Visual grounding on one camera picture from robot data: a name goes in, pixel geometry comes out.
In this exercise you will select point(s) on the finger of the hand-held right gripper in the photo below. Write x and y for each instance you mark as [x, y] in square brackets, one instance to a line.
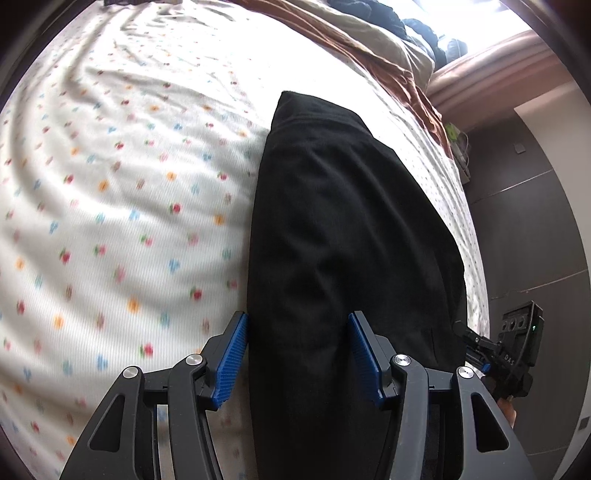
[475, 344]

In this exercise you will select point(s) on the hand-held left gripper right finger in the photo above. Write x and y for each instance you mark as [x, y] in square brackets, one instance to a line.
[365, 360]

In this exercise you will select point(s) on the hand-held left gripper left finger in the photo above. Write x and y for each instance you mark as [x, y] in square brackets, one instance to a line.
[233, 355]

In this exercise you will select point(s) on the black shirt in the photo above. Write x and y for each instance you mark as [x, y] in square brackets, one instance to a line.
[346, 230]

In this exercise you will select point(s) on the black knitted clothes pile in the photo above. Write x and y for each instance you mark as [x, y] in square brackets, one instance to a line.
[392, 18]

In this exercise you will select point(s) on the person's right hand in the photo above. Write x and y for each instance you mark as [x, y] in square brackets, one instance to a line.
[508, 410]

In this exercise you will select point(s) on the white power strip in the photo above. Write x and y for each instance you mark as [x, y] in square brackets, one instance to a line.
[458, 147]

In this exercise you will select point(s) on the white floral bed sheet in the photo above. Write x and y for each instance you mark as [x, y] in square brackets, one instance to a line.
[129, 184]

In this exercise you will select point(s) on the white cabinet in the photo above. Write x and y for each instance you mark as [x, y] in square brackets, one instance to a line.
[558, 99]

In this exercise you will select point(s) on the pink curtain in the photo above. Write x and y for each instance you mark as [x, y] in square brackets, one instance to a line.
[498, 69]

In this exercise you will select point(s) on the orange-brown fleece blanket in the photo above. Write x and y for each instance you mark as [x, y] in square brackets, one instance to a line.
[397, 74]

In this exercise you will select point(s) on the beige duvet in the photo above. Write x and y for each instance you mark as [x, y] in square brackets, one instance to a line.
[369, 32]

